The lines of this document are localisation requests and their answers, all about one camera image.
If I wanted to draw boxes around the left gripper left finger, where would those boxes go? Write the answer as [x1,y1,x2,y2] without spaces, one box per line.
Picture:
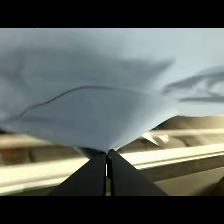
[48,151,108,197]

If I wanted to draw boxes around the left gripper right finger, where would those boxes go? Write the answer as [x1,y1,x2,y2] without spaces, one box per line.
[108,148,169,197]

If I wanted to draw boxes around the light blue garment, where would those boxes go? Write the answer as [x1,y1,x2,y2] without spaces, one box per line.
[0,27,224,160]

